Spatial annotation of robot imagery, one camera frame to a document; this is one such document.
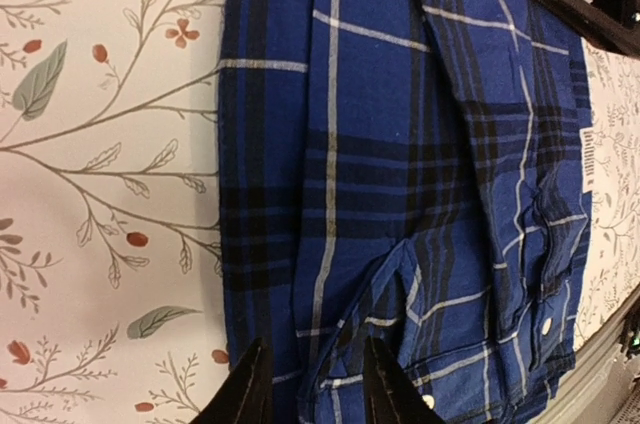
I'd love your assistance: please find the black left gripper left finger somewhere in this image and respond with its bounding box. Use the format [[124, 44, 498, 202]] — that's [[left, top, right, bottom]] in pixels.
[[190, 338, 274, 424]]

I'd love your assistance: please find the floral patterned table mat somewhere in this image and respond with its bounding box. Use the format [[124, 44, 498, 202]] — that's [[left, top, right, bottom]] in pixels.
[[1, 0, 639, 423]]

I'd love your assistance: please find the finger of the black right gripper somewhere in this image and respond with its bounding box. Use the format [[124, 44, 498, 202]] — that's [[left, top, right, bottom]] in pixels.
[[537, 0, 639, 57]]

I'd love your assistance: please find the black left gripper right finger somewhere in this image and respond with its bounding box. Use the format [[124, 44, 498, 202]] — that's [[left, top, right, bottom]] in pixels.
[[363, 337, 440, 424]]

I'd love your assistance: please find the dark blue plaid shirt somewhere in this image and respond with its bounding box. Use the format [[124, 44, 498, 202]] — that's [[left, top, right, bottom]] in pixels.
[[218, 0, 591, 423]]

